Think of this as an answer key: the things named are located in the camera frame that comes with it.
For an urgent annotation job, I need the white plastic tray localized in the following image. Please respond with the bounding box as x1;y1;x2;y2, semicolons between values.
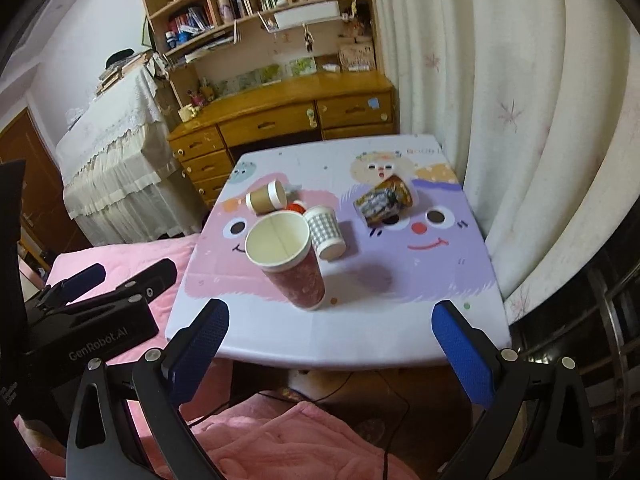
274;1;342;29

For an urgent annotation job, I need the pink blanket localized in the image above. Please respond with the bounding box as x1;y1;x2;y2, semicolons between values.
8;258;412;479

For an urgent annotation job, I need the white lace cloth cover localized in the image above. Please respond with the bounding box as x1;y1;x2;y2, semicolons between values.
55;65;205;246

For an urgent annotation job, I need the wooden door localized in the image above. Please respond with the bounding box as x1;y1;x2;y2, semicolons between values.
1;108;91;264

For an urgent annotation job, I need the grey checkered paper cup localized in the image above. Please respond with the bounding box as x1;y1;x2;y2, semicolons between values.
303;206;346;261

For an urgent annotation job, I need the tall red paper cup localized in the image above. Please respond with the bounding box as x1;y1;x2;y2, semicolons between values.
244;210;326;310

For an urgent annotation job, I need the colourful printed paper cup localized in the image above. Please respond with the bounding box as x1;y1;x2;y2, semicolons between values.
354;174;419;226

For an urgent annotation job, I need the brown kraft paper cup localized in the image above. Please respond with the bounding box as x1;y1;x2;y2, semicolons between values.
245;179;288;216

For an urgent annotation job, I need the cartoon printed table mat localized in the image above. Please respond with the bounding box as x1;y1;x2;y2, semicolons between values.
165;134;511;370

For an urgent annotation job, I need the small red paper cup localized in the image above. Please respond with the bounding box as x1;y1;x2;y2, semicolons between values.
285;200;307;214

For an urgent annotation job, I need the wooden bookshelf hutch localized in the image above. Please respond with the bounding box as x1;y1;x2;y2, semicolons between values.
142;0;376;106

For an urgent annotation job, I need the wooden desk with drawers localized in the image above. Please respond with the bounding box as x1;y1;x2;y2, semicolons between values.
168;72;398;207

